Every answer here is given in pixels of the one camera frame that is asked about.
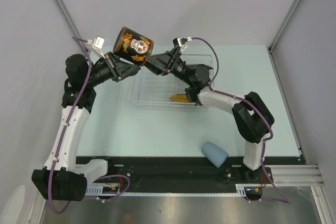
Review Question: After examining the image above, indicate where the light blue cup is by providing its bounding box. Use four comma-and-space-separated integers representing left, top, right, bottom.
201, 141, 229, 168

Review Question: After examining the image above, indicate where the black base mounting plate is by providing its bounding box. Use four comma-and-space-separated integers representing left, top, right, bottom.
76, 155, 274, 185

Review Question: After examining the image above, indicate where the red black mug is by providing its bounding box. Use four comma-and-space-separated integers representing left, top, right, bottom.
112, 26, 154, 66

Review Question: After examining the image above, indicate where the yellow round patterned plate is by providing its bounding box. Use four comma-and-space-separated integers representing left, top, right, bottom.
169, 94, 189, 103

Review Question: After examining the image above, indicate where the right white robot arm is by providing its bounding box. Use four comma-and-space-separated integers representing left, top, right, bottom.
144, 46, 275, 183

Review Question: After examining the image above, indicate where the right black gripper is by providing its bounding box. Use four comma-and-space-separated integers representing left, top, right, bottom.
140, 46, 194, 86

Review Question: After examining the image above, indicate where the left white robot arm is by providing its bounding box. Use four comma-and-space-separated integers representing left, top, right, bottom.
32, 52, 140, 201

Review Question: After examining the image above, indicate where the clear plastic dish rack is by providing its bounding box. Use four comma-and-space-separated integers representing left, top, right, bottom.
130, 67, 208, 111

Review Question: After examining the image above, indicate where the black floral square plate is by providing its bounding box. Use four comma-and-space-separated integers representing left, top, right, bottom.
187, 64, 213, 70

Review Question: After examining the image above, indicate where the aluminium frame rail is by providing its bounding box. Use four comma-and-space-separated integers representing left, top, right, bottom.
266, 165, 324, 187

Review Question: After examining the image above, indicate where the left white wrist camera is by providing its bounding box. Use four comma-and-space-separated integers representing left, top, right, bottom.
87, 36, 105, 59

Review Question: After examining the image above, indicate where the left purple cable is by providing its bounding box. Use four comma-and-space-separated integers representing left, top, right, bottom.
47, 36, 131, 214

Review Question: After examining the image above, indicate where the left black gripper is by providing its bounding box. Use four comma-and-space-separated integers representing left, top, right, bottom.
85, 51, 140, 87

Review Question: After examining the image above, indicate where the slotted cable duct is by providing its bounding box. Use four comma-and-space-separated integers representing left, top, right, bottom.
85, 184, 247, 196

